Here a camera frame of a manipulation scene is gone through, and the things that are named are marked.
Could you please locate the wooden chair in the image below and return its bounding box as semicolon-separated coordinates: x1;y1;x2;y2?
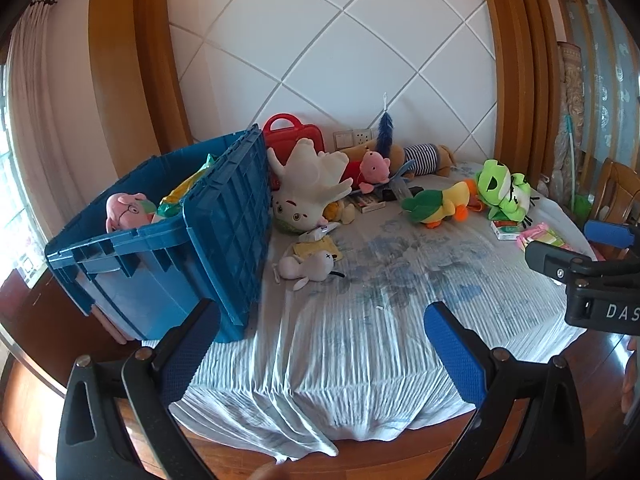
581;157;640;262

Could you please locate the pink snack packet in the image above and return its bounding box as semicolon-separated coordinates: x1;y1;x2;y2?
516;223;577;254

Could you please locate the green frog plush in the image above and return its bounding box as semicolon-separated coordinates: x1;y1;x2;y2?
472;158;540;223

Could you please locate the pink pig plush red dress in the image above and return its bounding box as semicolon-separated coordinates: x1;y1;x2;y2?
344;149;394;196

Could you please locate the pink pig plush with glasses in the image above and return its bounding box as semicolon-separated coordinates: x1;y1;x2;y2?
105;192;159;234

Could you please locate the window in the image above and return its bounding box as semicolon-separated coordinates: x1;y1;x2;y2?
0;62;48;288

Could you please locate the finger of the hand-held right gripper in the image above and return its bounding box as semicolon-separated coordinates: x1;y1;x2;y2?
525;241;597;285
584;220;640;250

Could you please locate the white red green medicine box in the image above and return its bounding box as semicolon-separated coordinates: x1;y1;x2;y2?
489;218;524;241

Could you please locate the small yellow brown plush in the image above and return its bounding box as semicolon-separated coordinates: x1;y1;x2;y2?
322;200;357;226

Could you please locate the white tube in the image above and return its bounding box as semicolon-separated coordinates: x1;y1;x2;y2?
298;224;342;244

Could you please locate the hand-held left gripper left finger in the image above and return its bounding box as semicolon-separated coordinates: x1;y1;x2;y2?
56;299;222;480

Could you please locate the black remote control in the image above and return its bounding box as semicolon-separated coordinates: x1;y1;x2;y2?
382;186;427;202

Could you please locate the beige curtain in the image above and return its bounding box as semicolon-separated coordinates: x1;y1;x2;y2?
6;2;103;273

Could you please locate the yellow cloth pouch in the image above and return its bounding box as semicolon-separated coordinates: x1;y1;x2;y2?
292;238;344;264

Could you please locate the person's right hand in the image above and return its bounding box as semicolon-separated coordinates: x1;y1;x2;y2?
621;335;640;415

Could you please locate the yellow green snack packet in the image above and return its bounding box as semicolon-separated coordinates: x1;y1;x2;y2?
157;153;222;222

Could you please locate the blue moon plush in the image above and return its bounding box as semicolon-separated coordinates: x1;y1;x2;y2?
350;159;417;195

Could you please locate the blue feather duster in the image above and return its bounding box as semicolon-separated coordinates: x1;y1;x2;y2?
375;92;397;157

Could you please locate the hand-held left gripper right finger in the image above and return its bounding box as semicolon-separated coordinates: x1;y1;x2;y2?
423;302;587;480

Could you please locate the white card box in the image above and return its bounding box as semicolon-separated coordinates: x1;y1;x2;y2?
349;194;389;214

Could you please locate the blue plastic storage crate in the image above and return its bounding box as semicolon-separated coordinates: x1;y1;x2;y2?
44;129;274;344

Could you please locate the green mop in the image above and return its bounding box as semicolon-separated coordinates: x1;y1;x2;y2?
562;115;594;217

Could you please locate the brown bear plush striped shirt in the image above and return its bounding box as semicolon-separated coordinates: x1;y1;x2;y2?
334;142;458;179

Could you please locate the green yellow duck plush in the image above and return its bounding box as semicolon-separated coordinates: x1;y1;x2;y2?
402;180;484;229

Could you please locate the red plastic toy case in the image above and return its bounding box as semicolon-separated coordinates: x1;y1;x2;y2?
262;113;325;162

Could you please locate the small grey bunny plush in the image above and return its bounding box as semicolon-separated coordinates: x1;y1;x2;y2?
272;252;347;292

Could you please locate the large white plush toy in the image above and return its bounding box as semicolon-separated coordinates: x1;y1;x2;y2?
267;138;352;236

